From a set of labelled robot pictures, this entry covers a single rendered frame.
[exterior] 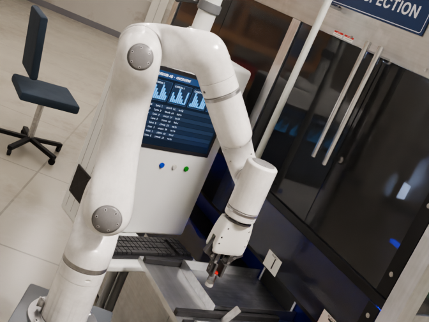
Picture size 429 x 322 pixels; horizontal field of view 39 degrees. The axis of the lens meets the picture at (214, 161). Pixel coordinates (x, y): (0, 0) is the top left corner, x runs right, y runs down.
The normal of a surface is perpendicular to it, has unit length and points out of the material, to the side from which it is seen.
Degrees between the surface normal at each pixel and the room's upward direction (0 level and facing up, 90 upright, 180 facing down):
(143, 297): 90
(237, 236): 91
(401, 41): 90
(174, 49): 108
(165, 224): 90
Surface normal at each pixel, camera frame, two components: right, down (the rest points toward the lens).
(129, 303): -0.82, -0.19
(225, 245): 0.36, 0.46
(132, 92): -0.04, 0.83
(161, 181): 0.55, 0.45
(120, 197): 0.39, -0.09
